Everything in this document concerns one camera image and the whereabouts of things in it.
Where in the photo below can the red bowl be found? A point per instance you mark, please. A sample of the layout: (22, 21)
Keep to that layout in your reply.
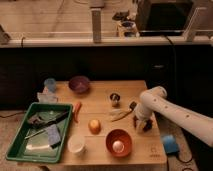
(122, 135)

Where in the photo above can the black spatula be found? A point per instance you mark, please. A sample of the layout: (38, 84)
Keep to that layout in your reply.
(38, 122)

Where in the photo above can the black rectangular block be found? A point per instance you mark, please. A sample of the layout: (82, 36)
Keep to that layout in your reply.
(133, 105)

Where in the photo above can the blue tape roll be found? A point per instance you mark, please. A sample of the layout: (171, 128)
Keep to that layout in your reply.
(170, 144)

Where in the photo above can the white cup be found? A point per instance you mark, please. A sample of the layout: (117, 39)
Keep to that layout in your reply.
(76, 144)

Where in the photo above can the cream banana peel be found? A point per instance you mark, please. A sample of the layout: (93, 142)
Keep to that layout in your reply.
(118, 114)

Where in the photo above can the purple bowl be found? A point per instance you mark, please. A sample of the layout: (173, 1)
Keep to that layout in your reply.
(79, 84)

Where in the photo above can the silver fork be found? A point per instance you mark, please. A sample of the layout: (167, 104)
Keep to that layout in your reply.
(34, 134)

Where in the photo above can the green plastic tray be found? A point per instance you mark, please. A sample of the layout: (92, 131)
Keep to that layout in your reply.
(41, 135)

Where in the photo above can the black monitor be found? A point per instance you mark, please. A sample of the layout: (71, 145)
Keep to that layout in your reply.
(162, 15)

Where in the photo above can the blue sponge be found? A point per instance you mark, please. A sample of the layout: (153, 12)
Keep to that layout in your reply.
(53, 135)

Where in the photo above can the metal vertical post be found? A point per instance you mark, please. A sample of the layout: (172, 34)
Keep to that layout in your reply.
(96, 24)

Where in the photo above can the white egg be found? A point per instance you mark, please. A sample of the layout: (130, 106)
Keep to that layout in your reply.
(118, 146)

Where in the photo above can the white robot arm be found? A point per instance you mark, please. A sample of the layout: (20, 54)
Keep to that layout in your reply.
(154, 100)

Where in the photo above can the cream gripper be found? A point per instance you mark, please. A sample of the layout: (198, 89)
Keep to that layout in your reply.
(140, 125)

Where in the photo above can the orange carrot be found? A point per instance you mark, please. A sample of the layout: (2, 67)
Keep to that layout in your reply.
(76, 111)

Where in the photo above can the orange fruit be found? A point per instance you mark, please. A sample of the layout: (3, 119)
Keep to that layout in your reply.
(94, 126)

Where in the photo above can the crumpled clear plastic wrap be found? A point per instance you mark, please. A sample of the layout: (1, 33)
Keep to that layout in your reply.
(47, 98)

